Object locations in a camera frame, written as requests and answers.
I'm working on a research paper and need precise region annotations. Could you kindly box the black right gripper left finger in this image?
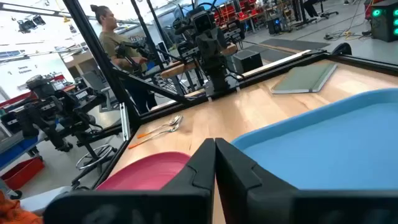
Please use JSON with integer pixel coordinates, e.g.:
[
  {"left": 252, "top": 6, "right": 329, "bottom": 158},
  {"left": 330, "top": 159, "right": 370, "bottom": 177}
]
[{"left": 43, "top": 138, "right": 216, "bottom": 224}]

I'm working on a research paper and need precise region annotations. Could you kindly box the black box with green lights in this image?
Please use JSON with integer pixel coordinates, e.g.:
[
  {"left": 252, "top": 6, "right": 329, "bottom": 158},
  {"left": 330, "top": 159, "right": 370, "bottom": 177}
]
[{"left": 369, "top": 0, "right": 398, "bottom": 43}]

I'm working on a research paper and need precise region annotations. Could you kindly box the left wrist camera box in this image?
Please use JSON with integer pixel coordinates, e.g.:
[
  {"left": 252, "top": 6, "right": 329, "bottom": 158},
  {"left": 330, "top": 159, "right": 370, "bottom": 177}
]
[{"left": 191, "top": 11, "right": 218, "bottom": 34}]

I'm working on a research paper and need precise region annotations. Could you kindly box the black aluminium table frame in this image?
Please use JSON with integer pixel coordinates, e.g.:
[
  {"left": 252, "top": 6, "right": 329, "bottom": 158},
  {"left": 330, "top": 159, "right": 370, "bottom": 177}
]
[{"left": 62, "top": 0, "right": 398, "bottom": 190}]

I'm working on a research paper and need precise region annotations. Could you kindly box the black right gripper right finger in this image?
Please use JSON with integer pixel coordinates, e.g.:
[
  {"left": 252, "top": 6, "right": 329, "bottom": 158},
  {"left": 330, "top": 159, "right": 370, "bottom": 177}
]
[{"left": 216, "top": 138, "right": 398, "bottom": 224}]

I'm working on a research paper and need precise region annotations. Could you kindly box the wooden workbench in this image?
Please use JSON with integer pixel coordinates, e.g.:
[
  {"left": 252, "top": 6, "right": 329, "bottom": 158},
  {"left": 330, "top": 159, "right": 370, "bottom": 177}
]
[{"left": 160, "top": 42, "right": 239, "bottom": 79}]

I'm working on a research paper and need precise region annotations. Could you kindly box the red parts bins shelf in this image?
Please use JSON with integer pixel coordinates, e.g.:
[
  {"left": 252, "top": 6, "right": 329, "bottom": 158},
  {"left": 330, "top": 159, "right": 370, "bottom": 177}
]
[{"left": 214, "top": 0, "right": 265, "bottom": 22}]

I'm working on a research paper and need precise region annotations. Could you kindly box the person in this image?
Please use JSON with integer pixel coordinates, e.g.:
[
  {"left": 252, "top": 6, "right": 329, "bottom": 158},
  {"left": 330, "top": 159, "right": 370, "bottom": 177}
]
[{"left": 90, "top": 4, "right": 158, "bottom": 114}]

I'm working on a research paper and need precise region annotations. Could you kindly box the orange cloth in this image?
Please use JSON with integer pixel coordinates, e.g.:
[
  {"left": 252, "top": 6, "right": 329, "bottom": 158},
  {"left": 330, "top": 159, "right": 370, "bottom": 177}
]
[{"left": 0, "top": 189, "right": 43, "bottom": 224}]

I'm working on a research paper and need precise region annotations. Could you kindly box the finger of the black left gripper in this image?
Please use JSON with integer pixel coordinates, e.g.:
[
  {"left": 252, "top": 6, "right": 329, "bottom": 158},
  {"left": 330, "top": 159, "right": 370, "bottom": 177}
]
[
  {"left": 211, "top": 28, "right": 228, "bottom": 67},
  {"left": 197, "top": 30, "right": 215, "bottom": 68}
]

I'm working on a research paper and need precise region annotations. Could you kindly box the pink plastic plate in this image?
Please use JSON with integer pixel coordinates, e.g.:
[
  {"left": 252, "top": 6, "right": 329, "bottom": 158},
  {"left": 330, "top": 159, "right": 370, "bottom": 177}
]
[{"left": 96, "top": 151, "right": 191, "bottom": 191}]

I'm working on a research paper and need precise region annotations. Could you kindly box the fork with orange handle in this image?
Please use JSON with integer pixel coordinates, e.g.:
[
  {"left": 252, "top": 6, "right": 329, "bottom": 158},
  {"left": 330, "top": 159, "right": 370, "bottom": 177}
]
[{"left": 127, "top": 124, "right": 180, "bottom": 149}]

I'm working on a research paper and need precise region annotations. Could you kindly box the blue storage bin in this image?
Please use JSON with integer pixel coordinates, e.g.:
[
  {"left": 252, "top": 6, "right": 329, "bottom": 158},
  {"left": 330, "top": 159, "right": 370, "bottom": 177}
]
[{"left": 0, "top": 135, "right": 40, "bottom": 169}]

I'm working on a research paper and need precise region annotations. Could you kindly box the silver metal bracket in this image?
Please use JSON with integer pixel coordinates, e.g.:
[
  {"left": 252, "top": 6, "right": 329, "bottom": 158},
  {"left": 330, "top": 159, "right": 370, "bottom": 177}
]
[{"left": 119, "top": 102, "right": 131, "bottom": 141}]

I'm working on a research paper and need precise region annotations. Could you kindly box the black cube box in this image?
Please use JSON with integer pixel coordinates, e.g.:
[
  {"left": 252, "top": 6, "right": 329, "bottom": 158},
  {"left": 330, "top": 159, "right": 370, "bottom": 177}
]
[{"left": 233, "top": 49, "right": 264, "bottom": 75}]

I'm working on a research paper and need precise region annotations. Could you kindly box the blue plastic tray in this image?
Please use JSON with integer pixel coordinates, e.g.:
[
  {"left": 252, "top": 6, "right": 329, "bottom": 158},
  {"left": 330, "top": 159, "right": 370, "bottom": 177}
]
[{"left": 231, "top": 88, "right": 398, "bottom": 190}]

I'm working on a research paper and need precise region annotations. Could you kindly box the black frame clamp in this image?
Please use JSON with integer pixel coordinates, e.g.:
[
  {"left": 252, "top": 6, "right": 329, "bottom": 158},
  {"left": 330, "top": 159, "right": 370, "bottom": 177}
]
[{"left": 331, "top": 42, "right": 353, "bottom": 57}]

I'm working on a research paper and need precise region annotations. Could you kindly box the spoon with orange handle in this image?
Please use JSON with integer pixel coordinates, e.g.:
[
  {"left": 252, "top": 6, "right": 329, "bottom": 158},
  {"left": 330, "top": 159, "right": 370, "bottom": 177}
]
[{"left": 136, "top": 114, "right": 183, "bottom": 139}]

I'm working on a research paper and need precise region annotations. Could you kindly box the red storage bin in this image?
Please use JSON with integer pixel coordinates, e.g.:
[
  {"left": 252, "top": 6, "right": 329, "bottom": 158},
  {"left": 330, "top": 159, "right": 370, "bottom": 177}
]
[{"left": 0, "top": 156, "right": 45, "bottom": 191}]

